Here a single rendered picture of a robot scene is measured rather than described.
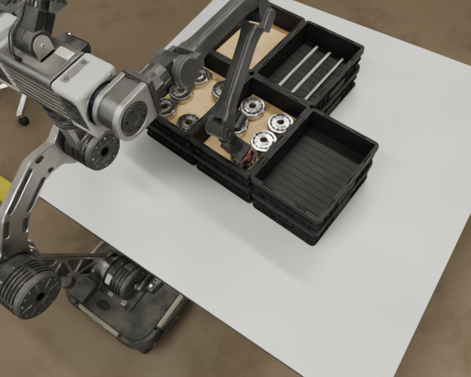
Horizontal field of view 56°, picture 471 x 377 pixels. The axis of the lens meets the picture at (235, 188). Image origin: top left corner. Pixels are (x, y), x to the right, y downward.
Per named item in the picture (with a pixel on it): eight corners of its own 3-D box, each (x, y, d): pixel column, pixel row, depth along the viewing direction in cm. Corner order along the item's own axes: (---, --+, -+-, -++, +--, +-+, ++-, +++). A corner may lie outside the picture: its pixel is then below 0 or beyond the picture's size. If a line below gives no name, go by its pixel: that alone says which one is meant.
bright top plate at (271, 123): (284, 137, 175) (284, 136, 174) (262, 126, 178) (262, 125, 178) (297, 120, 178) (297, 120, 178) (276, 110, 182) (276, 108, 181)
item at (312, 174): (315, 237, 158) (318, 223, 148) (250, 193, 168) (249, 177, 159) (374, 162, 172) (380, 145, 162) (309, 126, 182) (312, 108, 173)
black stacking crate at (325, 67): (309, 125, 183) (312, 107, 173) (253, 93, 193) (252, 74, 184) (360, 67, 197) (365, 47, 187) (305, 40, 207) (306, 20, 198)
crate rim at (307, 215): (318, 226, 149) (318, 223, 147) (248, 180, 160) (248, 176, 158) (380, 147, 164) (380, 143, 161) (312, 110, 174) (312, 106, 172)
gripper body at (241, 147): (231, 133, 164) (224, 126, 157) (252, 146, 160) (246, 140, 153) (220, 147, 164) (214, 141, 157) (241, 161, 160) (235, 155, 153)
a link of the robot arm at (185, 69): (243, -29, 134) (271, -23, 129) (250, 13, 145) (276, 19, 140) (146, 59, 116) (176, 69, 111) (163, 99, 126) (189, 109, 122)
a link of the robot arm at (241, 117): (202, 127, 147) (223, 135, 143) (219, 96, 148) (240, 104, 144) (217, 141, 157) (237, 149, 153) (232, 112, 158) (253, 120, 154)
